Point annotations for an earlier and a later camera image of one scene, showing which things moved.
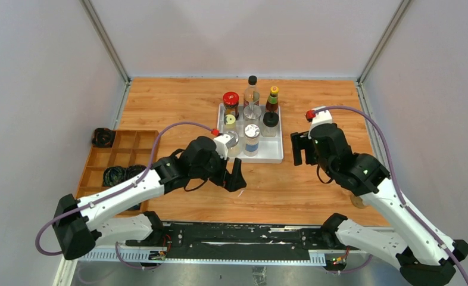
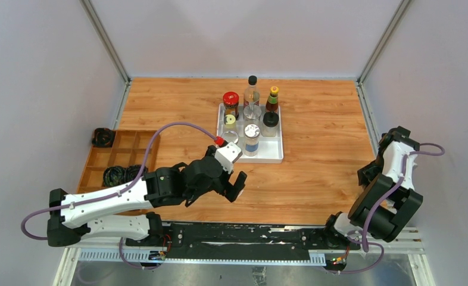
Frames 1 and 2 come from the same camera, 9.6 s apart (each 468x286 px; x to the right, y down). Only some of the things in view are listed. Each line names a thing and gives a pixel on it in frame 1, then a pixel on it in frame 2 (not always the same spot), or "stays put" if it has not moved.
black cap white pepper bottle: (270, 121) stays put
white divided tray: (259, 129) stays put
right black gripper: (300, 140) → (367, 173)
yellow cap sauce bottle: (272, 104) stays put
